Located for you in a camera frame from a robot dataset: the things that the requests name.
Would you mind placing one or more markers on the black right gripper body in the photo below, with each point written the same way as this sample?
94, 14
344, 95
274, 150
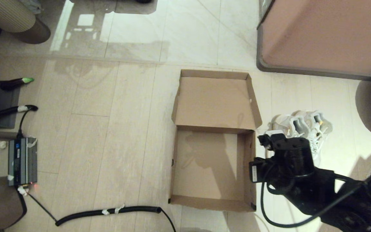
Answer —
261, 170

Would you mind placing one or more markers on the white mesh sneaker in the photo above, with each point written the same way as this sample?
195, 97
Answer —
279, 124
322, 129

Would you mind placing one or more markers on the brown cardboard shoe box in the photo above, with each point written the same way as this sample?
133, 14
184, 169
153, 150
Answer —
204, 161

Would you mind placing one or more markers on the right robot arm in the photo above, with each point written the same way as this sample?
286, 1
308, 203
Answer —
317, 193

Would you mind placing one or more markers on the grey power inverter box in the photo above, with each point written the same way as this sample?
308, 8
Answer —
23, 161

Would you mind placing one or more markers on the pink cabinet with grey edge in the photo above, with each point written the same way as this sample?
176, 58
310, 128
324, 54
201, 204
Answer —
327, 32

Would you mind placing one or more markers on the white paper wad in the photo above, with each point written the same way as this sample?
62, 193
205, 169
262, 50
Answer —
2, 145

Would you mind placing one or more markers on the black green-tipped stick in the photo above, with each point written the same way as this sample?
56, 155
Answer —
14, 83

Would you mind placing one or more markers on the grey cloth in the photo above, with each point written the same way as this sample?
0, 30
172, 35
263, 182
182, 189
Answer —
32, 5

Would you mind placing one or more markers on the beige ribbed round pouf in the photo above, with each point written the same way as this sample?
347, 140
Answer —
5, 13

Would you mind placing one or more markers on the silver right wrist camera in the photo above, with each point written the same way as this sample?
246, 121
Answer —
265, 141

